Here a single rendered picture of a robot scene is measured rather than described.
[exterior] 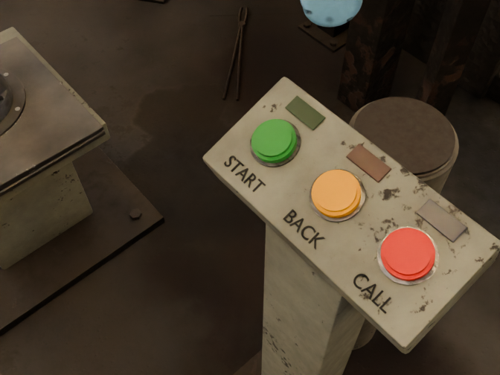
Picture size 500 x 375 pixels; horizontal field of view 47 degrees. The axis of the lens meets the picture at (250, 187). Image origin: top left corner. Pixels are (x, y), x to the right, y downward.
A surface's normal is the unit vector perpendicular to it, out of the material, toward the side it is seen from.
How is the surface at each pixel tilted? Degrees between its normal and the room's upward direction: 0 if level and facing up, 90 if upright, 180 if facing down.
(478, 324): 0
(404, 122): 0
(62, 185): 90
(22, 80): 1
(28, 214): 90
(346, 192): 20
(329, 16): 89
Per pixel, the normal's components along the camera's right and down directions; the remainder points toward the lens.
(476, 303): 0.00, -0.58
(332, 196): -0.26, -0.36
